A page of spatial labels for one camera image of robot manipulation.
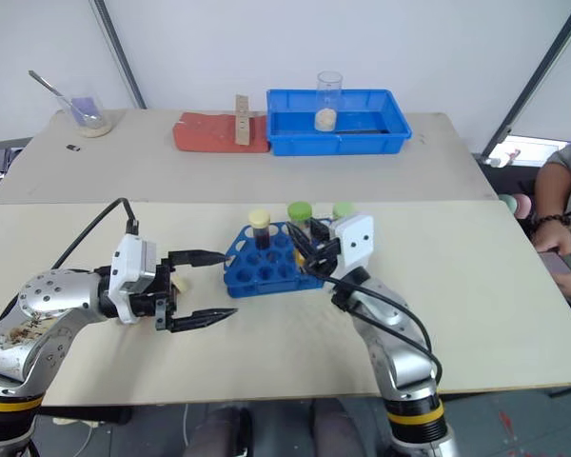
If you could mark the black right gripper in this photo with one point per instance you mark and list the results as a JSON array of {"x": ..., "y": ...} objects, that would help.
[{"x": 324, "y": 257}]

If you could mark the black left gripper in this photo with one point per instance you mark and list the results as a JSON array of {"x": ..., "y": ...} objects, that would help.
[{"x": 164, "y": 297}]

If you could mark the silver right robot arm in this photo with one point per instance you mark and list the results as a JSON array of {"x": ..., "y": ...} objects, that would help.
[{"x": 395, "y": 333}]

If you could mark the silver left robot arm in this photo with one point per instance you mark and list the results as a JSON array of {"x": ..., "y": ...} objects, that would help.
[{"x": 43, "y": 295}]

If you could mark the cream cap test tube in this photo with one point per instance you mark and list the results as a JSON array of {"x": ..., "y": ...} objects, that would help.
[{"x": 183, "y": 285}]

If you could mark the yellow test tube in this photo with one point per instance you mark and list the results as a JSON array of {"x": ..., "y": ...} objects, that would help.
[{"x": 299, "y": 260}]

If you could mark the light green cap test tube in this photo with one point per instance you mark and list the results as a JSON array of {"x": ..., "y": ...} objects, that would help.
[{"x": 342, "y": 209}]

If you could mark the blue test tube rack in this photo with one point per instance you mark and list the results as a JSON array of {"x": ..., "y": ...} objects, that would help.
[{"x": 266, "y": 285}]

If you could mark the person's right hand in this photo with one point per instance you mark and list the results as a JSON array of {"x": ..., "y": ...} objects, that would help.
[{"x": 554, "y": 238}]

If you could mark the yellow cap dark red tube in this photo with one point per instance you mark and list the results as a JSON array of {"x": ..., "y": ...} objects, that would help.
[{"x": 260, "y": 219}]

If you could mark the blue plastic bin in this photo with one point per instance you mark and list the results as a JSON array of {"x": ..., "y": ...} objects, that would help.
[{"x": 290, "y": 143}]

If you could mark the wooden block with holes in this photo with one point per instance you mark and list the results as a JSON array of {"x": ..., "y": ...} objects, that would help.
[{"x": 242, "y": 119}]

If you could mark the red cloth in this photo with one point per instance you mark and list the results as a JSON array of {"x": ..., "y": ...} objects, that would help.
[{"x": 204, "y": 135}]

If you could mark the clear plastic cylinder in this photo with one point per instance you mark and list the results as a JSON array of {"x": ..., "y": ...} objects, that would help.
[{"x": 329, "y": 90}]

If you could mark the small black object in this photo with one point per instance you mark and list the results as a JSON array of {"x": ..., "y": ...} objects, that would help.
[{"x": 73, "y": 148}]

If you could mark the glass beaker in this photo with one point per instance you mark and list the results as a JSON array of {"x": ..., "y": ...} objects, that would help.
[{"x": 92, "y": 126}]

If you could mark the pastel round object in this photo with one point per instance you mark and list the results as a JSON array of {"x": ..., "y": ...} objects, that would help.
[{"x": 518, "y": 204}]

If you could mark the purple card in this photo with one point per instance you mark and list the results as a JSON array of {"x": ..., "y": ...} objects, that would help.
[{"x": 85, "y": 105}]

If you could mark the dark phone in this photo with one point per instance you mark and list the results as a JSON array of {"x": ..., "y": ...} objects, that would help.
[{"x": 554, "y": 263}]

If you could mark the grey tent pole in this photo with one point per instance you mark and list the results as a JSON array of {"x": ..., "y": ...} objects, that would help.
[
  {"x": 533, "y": 81},
  {"x": 121, "y": 52}
]

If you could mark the metal spoon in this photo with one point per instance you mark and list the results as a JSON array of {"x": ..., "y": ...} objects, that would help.
[{"x": 52, "y": 88}]

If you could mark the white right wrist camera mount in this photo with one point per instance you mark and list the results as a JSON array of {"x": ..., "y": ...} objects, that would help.
[{"x": 357, "y": 243}]

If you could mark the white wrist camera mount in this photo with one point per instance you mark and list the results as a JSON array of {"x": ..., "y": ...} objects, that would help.
[
  {"x": 357, "y": 243},
  {"x": 128, "y": 266}
]

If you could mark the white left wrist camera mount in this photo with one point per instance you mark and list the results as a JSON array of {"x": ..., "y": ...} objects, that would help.
[{"x": 128, "y": 266}]

